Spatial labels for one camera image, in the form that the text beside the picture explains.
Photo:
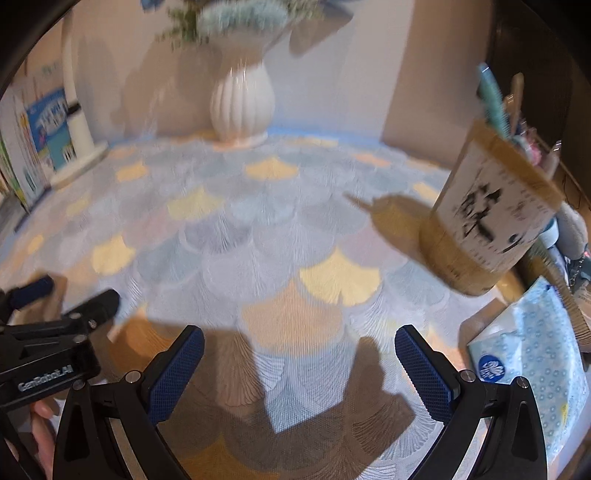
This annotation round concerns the books and leaflets stand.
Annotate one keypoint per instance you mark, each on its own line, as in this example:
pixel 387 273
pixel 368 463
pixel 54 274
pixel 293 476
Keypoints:
pixel 46 124

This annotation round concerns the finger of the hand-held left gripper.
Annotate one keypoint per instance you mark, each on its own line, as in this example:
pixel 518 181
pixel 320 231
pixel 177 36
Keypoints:
pixel 99 307
pixel 32 287

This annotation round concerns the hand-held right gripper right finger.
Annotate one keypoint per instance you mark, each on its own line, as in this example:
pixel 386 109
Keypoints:
pixel 422 374

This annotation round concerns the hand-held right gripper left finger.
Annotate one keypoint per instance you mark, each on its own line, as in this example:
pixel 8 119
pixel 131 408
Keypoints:
pixel 178 374

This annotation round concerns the blue dotted tissue pack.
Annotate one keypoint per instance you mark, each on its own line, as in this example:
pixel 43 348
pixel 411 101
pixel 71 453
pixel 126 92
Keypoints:
pixel 531 360

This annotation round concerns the person's left hand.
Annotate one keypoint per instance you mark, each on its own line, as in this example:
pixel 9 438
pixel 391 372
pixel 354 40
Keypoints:
pixel 44 429

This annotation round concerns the teal pen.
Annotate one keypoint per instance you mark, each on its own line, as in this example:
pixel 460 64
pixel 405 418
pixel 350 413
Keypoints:
pixel 494 101

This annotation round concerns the scallop pattern tablecloth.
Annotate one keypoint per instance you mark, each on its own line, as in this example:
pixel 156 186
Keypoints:
pixel 258 230

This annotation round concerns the grey pink plush toy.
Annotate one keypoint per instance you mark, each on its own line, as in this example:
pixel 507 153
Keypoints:
pixel 575 230

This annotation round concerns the row of books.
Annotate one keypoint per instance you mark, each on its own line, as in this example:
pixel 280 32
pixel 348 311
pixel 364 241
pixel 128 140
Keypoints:
pixel 14 161

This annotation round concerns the white ribbed vase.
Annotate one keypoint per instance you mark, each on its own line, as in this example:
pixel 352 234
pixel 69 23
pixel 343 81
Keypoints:
pixel 240 101

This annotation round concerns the dark wooden cabinet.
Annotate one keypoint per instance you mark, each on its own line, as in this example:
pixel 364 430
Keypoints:
pixel 545 69

